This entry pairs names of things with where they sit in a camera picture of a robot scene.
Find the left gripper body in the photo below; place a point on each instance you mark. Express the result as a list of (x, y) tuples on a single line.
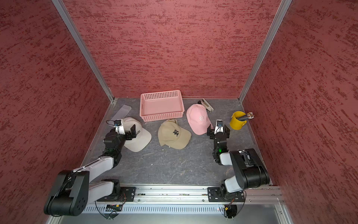
[(128, 136)]

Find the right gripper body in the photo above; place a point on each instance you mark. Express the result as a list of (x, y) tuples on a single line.
[(211, 131)]

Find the cream baseball cap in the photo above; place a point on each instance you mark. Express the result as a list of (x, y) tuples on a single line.
[(143, 137)]

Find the pink baseball cap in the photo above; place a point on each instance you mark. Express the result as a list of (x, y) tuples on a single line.
[(198, 119)]

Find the beige cap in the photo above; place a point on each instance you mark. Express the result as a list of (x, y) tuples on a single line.
[(172, 135)]

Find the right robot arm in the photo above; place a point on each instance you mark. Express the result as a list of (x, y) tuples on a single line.
[(249, 170)]

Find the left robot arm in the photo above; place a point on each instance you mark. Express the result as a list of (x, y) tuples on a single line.
[(74, 189)]

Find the yellow pencil cup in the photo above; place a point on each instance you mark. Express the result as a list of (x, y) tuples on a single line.
[(235, 123)]

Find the clear plastic box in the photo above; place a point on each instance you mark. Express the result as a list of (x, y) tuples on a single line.
[(122, 112)]

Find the pink perforated plastic basket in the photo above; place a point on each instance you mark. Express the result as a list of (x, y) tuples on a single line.
[(161, 105)]

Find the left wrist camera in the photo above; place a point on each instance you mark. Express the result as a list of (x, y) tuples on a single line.
[(119, 127)]

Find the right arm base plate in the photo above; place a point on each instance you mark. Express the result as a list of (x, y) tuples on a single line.
[(219, 194)]

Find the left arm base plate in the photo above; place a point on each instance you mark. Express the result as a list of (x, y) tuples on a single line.
[(123, 194)]

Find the aluminium front rail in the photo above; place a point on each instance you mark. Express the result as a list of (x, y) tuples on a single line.
[(195, 194)]

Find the right corner aluminium post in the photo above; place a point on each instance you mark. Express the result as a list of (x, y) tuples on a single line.
[(277, 21)]

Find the corner aluminium post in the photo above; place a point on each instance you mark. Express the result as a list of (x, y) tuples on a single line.
[(277, 21), (65, 15)]

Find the left corner aluminium post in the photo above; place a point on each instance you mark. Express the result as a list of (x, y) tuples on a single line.
[(65, 15)]

